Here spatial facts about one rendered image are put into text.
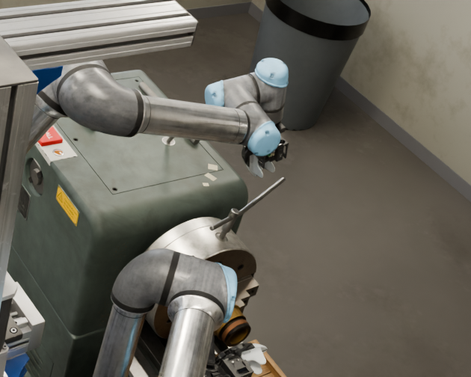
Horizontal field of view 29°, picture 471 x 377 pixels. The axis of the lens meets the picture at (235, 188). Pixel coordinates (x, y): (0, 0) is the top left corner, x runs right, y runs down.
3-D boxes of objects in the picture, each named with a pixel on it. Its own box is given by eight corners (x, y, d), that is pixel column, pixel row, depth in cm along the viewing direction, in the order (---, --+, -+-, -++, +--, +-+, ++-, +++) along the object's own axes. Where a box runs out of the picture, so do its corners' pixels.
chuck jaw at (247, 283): (211, 277, 231) (248, 263, 237) (208, 290, 234) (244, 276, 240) (236, 307, 225) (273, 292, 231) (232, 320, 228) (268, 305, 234)
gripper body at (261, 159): (262, 170, 220) (266, 135, 211) (241, 149, 224) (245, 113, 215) (286, 159, 223) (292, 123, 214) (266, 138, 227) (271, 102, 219)
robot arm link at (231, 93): (223, 107, 195) (268, 95, 199) (202, 77, 203) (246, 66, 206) (222, 134, 201) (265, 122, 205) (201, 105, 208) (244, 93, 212)
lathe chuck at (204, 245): (117, 324, 230) (162, 230, 215) (208, 307, 252) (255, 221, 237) (134, 349, 225) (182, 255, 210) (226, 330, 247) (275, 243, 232)
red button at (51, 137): (30, 135, 232) (31, 129, 231) (51, 132, 236) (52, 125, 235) (40, 149, 229) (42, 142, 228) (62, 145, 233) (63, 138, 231)
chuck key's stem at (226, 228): (217, 250, 224) (237, 214, 219) (211, 244, 225) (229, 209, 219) (222, 247, 226) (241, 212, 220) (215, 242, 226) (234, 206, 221)
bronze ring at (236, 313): (207, 302, 220) (229, 329, 216) (237, 292, 226) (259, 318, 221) (198, 328, 226) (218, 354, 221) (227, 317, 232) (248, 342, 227)
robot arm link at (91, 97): (89, 97, 163) (294, 125, 193) (70, 63, 170) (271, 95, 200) (67, 147, 169) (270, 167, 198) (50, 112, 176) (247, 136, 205)
